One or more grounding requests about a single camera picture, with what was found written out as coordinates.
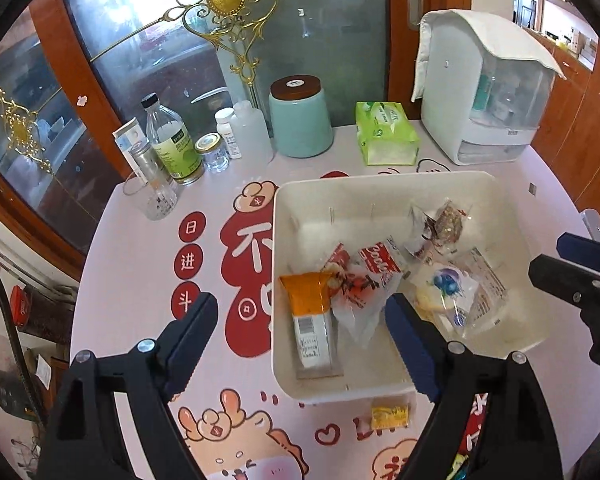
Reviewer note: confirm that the small yellow snack packet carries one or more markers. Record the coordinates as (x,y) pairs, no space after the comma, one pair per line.
(389,414)

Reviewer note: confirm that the orange white snack packet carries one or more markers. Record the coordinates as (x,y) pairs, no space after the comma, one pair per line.
(307,300)

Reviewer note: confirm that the red white striped packet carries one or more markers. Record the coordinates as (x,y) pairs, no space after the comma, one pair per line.
(380,255)

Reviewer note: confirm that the wooden cabinets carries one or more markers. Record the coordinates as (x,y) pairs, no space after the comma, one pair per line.
(580,125)

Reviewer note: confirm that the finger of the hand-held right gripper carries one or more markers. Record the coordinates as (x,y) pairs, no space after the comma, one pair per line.
(580,252)
(565,275)

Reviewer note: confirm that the clear packet with black print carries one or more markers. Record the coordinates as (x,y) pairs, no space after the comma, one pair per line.
(487,285)

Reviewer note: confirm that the grey stool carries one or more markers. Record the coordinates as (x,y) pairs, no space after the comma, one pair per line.
(595,222)

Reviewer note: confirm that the white countertop cup cabinet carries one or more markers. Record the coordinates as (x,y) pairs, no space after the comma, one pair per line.
(445,100)

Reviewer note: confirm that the clear drinking glass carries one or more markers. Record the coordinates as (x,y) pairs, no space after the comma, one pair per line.
(155,200)

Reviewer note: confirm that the translucent plastic bottle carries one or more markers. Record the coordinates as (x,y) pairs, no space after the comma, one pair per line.
(250,132)

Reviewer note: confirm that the red white snack packet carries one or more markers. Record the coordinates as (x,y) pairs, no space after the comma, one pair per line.
(360,305)

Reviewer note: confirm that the white plastic bin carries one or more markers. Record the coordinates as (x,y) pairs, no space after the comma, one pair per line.
(330,210)

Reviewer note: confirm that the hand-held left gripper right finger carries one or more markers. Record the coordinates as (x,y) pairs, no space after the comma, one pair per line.
(412,350)

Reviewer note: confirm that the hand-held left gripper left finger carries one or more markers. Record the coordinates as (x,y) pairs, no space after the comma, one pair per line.
(190,355)

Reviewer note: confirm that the blue white round cake packet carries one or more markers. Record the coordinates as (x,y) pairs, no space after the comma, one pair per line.
(447,282)

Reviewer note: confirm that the glass bottle with green label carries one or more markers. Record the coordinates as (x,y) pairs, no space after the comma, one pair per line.
(177,155)

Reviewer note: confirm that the red round tin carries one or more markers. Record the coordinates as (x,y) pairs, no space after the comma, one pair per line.
(19,305)

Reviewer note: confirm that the wooden display shelf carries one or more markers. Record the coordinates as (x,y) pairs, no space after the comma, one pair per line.
(565,20)

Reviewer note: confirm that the small metal tin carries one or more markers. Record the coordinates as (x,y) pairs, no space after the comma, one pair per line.
(147,160)

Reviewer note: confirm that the nut cake packet red edge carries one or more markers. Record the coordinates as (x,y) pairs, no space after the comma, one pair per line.
(447,222)

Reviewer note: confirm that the white pill bottle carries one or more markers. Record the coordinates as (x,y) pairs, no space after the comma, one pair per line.
(228,135)

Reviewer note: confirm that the wooden framed glass door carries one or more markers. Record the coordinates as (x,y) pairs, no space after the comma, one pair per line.
(330,35)
(30,85)

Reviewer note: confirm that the green tissue pack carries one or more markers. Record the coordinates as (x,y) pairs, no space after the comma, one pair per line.
(385,125)

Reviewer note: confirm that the small glass jar gold lid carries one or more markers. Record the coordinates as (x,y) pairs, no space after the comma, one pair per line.
(214,155)

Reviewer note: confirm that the white cloth cover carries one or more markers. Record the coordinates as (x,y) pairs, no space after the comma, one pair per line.
(475,27)

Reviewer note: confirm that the teal ceramic canister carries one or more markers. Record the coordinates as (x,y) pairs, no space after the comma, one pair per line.
(300,120)

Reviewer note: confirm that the white blue carton box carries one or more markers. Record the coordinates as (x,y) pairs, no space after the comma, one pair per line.
(127,137)

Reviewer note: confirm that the dark storage container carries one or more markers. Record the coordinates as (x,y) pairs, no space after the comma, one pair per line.
(50,315)

